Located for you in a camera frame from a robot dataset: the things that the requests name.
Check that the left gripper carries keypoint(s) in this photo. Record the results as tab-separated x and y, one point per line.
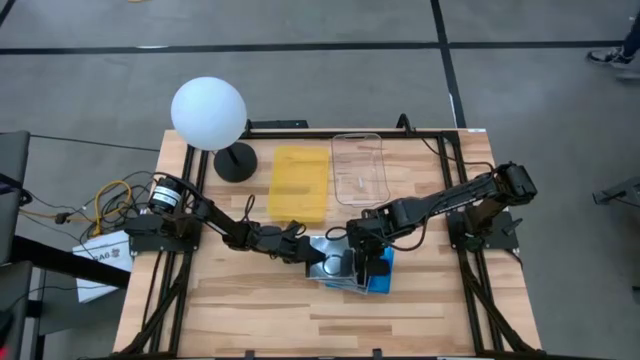
280	245

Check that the person's shoe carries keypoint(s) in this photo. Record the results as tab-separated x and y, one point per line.
610	56

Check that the white globe lamp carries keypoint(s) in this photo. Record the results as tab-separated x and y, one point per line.
207	112

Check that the dark grey chair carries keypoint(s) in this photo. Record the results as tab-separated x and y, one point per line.
12	190

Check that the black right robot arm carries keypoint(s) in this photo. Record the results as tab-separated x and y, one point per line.
450	195

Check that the white cardboard box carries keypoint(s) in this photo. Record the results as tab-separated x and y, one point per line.
100	280

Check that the black beam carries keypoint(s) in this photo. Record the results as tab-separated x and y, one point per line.
70	262

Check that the clear plastic bin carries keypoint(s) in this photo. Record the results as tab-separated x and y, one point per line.
360	170

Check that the person's leg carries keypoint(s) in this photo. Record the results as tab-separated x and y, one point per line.
634	37

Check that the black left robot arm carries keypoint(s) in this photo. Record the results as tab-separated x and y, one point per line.
215	215

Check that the black rectangular device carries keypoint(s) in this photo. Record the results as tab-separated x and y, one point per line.
277	124

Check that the yellow plastic bin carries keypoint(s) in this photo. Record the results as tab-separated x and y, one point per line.
299	185

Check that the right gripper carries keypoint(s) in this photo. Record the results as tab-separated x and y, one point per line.
372	232

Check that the black stand foot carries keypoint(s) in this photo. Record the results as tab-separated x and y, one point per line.
620	192

